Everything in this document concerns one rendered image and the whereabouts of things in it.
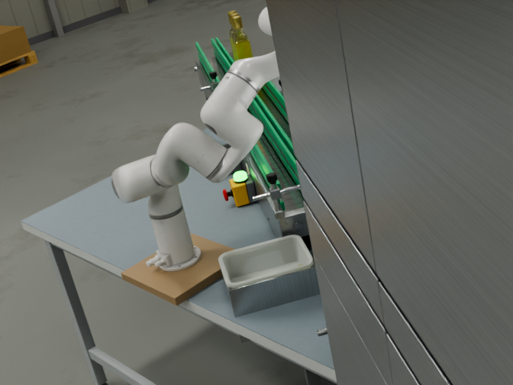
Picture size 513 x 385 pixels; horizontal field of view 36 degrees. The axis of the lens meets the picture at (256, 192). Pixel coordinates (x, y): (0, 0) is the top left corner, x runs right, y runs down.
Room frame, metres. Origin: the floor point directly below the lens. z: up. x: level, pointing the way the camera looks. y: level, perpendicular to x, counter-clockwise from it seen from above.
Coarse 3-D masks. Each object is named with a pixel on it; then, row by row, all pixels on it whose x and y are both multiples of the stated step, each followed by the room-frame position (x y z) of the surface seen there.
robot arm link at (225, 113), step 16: (224, 80) 1.71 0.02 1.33; (240, 80) 1.70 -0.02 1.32; (224, 96) 1.68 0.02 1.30; (240, 96) 1.68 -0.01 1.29; (208, 112) 1.67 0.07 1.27; (224, 112) 1.66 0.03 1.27; (240, 112) 1.67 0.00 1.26; (208, 128) 1.69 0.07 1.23; (224, 128) 1.66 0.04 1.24; (240, 128) 1.65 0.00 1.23; (256, 128) 1.66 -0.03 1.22; (240, 144) 1.65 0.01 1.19; (224, 160) 1.69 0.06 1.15; (240, 160) 1.68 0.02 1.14; (208, 176) 1.70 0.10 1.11; (224, 176) 1.69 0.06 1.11
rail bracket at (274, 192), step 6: (270, 174) 1.87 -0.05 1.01; (270, 180) 1.86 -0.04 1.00; (270, 186) 1.87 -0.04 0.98; (276, 186) 1.87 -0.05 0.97; (294, 186) 1.87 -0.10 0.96; (270, 192) 1.86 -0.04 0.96; (276, 192) 1.86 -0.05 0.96; (282, 192) 1.87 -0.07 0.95; (258, 198) 1.86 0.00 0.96; (264, 198) 1.86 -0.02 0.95; (276, 198) 1.86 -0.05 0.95; (276, 204) 1.86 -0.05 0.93; (276, 210) 1.86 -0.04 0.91; (282, 210) 1.86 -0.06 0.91; (276, 216) 1.86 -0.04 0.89; (282, 216) 1.86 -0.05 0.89
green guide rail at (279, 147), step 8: (216, 48) 3.48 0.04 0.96; (216, 56) 3.56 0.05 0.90; (224, 56) 3.29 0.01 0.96; (224, 64) 3.31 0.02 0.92; (256, 104) 2.58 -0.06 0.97; (256, 112) 2.57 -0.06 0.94; (264, 120) 2.43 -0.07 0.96; (264, 128) 2.48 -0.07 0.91; (272, 128) 2.32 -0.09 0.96; (272, 136) 2.33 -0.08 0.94; (272, 144) 2.36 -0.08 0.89; (280, 144) 2.19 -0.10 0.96; (280, 152) 2.24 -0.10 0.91; (288, 152) 2.10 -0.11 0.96; (288, 160) 2.11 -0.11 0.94; (288, 168) 2.14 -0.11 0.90; (296, 168) 1.99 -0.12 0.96; (296, 176) 2.04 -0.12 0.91; (296, 184) 2.04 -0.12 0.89
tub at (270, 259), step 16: (272, 240) 1.83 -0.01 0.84; (288, 240) 1.83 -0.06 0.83; (224, 256) 1.81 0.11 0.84; (240, 256) 1.82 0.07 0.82; (256, 256) 1.82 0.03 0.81; (272, 256) 1.82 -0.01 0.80; (288, 256) 1.83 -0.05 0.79; (304, 256) 1.75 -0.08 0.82; (224, 272) 1.72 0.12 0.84; (240, 272) 1.81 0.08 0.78; (256, 272) 1.81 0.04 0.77; (272, 272) 1.79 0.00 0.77; (288, 272) 1.67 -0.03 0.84
